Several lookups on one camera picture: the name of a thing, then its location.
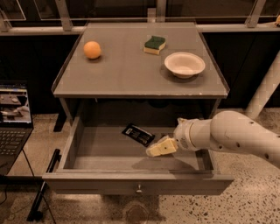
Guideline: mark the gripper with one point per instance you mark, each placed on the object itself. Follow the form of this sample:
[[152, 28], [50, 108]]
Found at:
[[182, 136]]

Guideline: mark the black rxbar chocolate wrapper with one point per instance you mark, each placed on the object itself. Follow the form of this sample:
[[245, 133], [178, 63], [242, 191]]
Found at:
[[138, 134]]

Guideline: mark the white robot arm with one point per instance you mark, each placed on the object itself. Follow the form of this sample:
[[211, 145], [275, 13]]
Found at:
[[229, 131]]

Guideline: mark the metal drawer knob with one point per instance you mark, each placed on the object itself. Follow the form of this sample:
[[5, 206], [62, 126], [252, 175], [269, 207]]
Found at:
[[139, 190]]

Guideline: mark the open grey top drawer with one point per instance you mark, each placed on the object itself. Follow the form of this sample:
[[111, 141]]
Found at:
[[100, 159]]

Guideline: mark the grey cabinet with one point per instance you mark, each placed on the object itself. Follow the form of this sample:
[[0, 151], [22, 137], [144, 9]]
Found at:
[[125, 71]]

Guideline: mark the white bowl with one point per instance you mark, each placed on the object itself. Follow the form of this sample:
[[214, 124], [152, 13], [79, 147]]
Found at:
[[184, 64]]

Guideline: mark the green yellow sponge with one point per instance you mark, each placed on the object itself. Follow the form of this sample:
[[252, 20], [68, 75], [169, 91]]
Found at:
[[154, 45]]

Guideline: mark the orange fruit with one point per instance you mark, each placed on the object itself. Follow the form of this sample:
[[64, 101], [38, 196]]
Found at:
[[92, 50]]

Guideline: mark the black stand leg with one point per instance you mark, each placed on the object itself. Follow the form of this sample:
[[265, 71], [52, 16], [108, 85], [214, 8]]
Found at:
[[35, 214]]

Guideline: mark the black laptop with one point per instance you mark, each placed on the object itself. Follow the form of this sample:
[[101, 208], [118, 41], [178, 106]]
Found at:
[[15, 122]]

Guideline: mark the metal railing frame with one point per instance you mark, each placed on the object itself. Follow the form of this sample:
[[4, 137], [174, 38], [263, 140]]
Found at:
[[40, 17]]

